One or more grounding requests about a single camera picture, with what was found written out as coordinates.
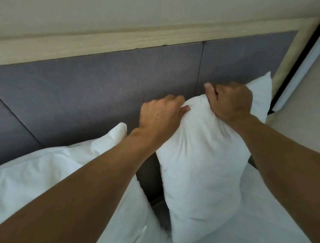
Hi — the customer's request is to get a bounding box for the person's right hand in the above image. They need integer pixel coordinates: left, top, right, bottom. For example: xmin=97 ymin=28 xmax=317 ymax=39
xmin=204 ymin=82 xmax=253 ymax=126

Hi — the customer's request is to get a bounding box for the person's left hand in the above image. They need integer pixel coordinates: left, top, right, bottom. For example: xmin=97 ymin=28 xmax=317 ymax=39
xmin=138 ymin=94 xmax=191 ymax=149

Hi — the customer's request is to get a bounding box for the person's left forearm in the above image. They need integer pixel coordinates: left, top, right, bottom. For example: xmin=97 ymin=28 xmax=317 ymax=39
xmin=0 ymin=127 xmax=160 ymax=243

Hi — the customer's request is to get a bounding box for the person's right forearm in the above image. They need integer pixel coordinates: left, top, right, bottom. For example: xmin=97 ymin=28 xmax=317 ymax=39
xmin=231 ymin=114 xmax=320 ymax=243

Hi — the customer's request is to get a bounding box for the black trim strip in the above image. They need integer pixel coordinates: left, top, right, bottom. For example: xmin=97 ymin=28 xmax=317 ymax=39
xmin=270 ymin=30 xmax=320 ymax=109

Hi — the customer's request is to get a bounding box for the grey upholstered headboard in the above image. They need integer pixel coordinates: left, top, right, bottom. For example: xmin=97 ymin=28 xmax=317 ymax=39
xmin=0 ymin=31 xmax=299 ymax=209

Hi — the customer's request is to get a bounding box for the white bed sheet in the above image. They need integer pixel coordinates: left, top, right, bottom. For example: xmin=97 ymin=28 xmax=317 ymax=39
xmin=195 ymin=164 xmax=312 ymax=243

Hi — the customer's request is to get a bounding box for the light wooden headboard frame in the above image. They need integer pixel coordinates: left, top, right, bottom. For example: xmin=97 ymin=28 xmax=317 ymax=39
xmin=0 ymin=17 xmax=320 ymax=99

